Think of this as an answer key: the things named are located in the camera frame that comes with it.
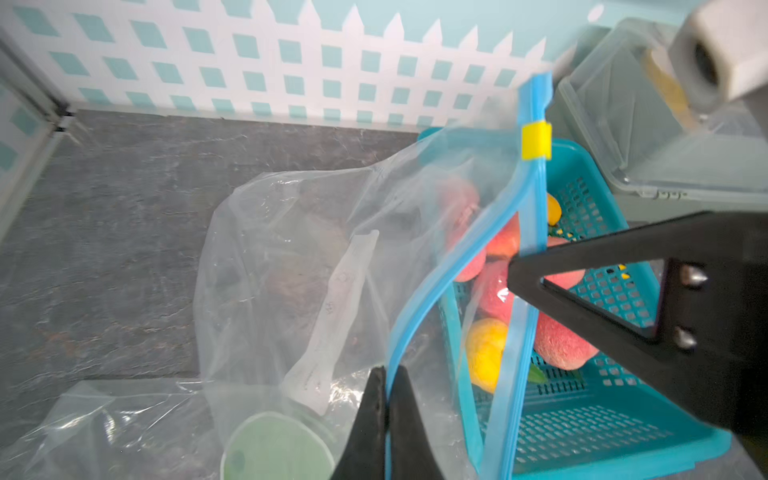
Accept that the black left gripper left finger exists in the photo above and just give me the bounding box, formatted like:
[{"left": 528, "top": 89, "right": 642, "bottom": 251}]
[{"left": 330, "top": 367, "right": 387, "bottom": 480}]

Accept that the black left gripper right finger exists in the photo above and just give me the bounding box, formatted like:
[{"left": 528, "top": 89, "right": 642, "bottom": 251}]
[{"left": 388, "top": 366, "right": 444, "bottom": 480}]

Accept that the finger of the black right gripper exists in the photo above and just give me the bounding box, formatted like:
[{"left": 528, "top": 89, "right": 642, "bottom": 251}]
[{"left": 508, "top": 212, "right": 767, "bottom": 437}]

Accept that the yellow peach with leaf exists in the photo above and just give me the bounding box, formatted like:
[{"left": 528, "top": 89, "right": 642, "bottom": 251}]
[{"left": 464, "top": 317, "right": 548, "bottom": 395}]

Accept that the pink peach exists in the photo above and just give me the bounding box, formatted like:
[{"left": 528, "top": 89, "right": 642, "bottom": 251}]
[
  {"left": 545, "top": 236, "right": 585, "bottom": 290},
  {"left": 534, "top": 312, "right": 599, "bottom": 371},
  {"left": 472, "top": 260, "right": 515, "bottom": 324},
  {"left": 438, "top": 176, "right": 480, "bottom": 241},
  {"left": 448, "top": 231, "right": 487, "bottom": 283}
]

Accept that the clear blue zipper bag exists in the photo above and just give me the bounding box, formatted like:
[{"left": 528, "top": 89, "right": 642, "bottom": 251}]
[{"left": 194, "top": 74, "right": 553, "bottom": 479}]

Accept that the yellow peach at back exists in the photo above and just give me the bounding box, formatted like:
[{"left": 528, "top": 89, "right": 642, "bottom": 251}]
[{"left": 547, "top": 193, "right": 563, "bottom": 226}]

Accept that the red orange peach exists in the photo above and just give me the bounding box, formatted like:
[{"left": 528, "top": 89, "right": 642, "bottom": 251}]
[{"left": 486, "top": 213, "right": 521, "bottom": 259}]

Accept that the clear bag green cartoon print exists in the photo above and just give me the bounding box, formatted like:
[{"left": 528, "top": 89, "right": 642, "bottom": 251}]
[{"left": 1, "top": 378, "right": 223, "bottom": 479}]

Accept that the teal plastic perforated basket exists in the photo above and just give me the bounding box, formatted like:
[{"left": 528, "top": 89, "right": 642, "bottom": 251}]
[{"left": 433, "top": 139, "right": 731, "bottom": 479}]

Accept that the clear plastic storage box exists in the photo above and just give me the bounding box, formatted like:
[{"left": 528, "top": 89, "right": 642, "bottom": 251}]
[{"left": 554, "top": 19, "right": 767, "bottom": 222}]

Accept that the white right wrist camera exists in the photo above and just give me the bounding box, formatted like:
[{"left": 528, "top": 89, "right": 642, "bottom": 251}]
[{"left": 668, "top": 0, "right": 767, "bottom": 113}]

